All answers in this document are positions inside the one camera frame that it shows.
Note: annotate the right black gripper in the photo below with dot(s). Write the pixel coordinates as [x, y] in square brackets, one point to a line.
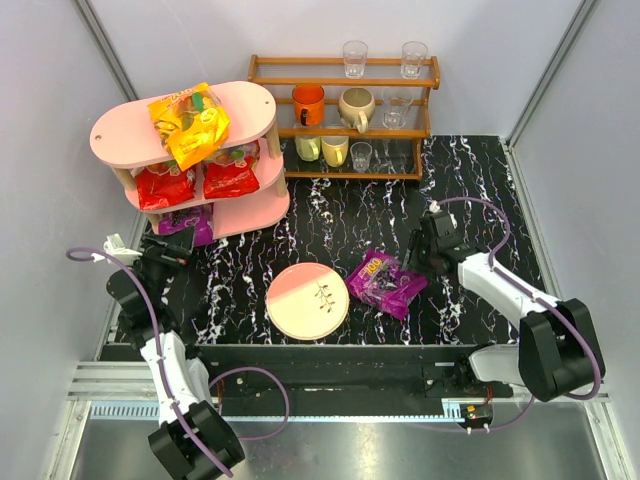
[422, 247]

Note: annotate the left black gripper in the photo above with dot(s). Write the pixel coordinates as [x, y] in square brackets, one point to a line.
[176, 245]

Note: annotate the purple candy bag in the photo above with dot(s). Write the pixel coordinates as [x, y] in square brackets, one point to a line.
[380, 281]
[199, 217]

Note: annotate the red candy bag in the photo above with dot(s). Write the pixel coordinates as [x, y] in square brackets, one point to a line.
[164, 185]
[230, 177]

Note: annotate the orange candy bag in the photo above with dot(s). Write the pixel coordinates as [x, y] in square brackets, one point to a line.
[192, 124]

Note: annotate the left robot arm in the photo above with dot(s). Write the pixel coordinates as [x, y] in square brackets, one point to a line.
[192, 440]

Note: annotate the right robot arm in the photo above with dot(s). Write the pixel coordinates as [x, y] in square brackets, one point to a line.
[557, 352]

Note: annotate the pink three-tier shelf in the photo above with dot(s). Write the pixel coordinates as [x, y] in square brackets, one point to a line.
[125, 140]

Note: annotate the clear glass middle shelf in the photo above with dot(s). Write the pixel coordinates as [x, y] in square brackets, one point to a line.
[397, 102]

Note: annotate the small clear glass bottom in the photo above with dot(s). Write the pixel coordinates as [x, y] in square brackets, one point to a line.
[361, 153]

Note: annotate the yellow mug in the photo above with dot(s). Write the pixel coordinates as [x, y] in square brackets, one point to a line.
[335, 150]

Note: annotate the pink and cream plate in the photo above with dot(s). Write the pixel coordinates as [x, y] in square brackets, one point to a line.
[307, 301]

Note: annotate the pale green mug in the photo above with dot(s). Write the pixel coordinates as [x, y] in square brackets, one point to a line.
[308, 147]

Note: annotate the brown wooden cup rack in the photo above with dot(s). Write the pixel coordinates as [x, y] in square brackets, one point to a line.
[414, 137]

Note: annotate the beige round ceramic mug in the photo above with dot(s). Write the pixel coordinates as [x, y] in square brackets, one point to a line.
[356, 107]

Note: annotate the orange mug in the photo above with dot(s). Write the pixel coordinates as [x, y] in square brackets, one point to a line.
[308, 101]

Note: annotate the clear glass top right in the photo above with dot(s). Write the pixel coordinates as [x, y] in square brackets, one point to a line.
[413, 57]

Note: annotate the clear glass top left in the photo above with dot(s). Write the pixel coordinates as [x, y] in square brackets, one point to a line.
[355, 55]

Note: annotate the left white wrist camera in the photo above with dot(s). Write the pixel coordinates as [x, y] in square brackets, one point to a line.
[115, 247]

